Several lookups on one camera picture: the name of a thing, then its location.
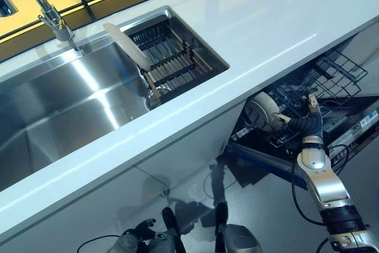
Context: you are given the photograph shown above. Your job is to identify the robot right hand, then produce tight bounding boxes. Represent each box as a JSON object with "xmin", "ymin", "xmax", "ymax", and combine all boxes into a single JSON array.
[{"xmin": 271, "ymin": 92, "xmax": 323, "ymax": 141}]

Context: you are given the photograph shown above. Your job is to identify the stainless steel sink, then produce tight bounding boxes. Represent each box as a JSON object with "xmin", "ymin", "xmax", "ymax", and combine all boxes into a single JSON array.
[{"xmin": 0, "ymin": 5, "xmax": 232, "ymax": 193}]

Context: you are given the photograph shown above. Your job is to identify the white round plate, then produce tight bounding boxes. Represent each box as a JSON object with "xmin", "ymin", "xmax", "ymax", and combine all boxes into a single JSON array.
[
  {"xmin": 102, "ymin": 23, "xmax": 153, "ymax": 72},
  {"xmin": 246, "ymin": 91, "xmax": 290, "ymax": 133}
]

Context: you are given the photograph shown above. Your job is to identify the black dish drying rack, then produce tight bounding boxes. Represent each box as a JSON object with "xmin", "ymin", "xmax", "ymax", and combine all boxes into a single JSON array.
[{"xmin": 126, "ymin": 23, "xmax": 214, "ymax": 107}]

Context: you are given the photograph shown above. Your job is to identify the chrome gooseneck kitchen faucet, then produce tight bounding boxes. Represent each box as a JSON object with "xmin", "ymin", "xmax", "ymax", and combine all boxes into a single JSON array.
[{"xmin": 0, "ymin": 0, "xmax": 85, "ymax": 56}]

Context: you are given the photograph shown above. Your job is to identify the black wire dishwasher basket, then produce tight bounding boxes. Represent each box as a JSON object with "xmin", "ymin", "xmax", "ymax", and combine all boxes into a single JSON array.
[{"xmin": 296, "ymin": 49, "xmax": 368, "ymax": 100}]

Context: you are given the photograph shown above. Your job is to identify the white base cabinet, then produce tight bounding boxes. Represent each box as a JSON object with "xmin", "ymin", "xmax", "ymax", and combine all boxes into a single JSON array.
[{"xmin": 0, "ymin": 98, "xmax": 247, "ymax": 253}]

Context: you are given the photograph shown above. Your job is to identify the black built-in dishwasher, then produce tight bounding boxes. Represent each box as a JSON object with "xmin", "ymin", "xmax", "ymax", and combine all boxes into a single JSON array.
[{"xmin": 224, "ymin": 35, "xmax": 379, "ymax": 190}]

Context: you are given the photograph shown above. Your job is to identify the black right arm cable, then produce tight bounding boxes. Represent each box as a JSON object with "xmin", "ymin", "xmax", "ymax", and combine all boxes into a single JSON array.
[{"xmin": 291, "ymin": 144, "xmax": 356, "ymax": 228}]

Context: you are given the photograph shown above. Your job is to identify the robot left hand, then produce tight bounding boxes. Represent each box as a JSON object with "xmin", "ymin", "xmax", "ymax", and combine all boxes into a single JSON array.
[{"xmin": 130, "ymin": 219, "xmax": 158, "ymax": 241}]

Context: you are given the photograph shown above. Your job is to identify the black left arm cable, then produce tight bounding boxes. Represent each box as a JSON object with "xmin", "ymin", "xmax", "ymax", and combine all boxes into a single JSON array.
[{"xmin": 76, "ymin": 234, "xmax": 120, "ymax": 253}]

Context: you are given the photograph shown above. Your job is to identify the dark dishwasher plate rack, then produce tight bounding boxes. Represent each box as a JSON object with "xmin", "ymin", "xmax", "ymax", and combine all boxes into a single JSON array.
[{"xmin": 233, "ymin": 82, "xmax": 348, "ymax": 148}]

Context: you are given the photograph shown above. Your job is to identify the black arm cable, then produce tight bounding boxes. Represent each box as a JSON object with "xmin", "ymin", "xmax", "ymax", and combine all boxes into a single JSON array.
[
  {"xmin": 291, "ymin": 144, "xmax": 356, "ymax": 228},
  {"xmin": 76, "ymin": 234, "xmax": 120, "ymax": 253}
]

